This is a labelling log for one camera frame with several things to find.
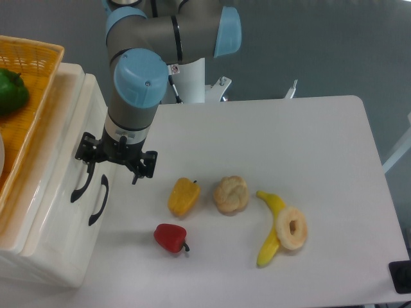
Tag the green bell pepper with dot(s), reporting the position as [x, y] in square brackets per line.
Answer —
[14, 94]

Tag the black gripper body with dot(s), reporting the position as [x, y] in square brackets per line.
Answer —
[119, 152]

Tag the yellow bell pepper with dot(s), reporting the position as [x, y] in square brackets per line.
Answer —
[183, 196]

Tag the white drawer cabinet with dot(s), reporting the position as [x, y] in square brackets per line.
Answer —
[24, 202]

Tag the white frame bar right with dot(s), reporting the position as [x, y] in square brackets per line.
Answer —
[399, 149]

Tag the red bell pepper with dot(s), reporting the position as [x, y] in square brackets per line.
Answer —
[171, 237]

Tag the round knotted bread roll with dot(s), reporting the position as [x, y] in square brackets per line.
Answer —
[231, 194]

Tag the white plate edge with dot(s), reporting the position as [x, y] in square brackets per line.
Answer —
[2, 155]

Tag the black device at edge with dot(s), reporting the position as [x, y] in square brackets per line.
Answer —
[400, 274]

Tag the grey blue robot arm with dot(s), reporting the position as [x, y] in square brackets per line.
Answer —
[142, 44]

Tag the orange woven basket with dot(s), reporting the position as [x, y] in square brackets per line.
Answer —
[28, 68]

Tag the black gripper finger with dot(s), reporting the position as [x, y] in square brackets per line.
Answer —
[144, 165]
[90, 151]

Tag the yellow banana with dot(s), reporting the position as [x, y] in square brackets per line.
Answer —
[272, 242]

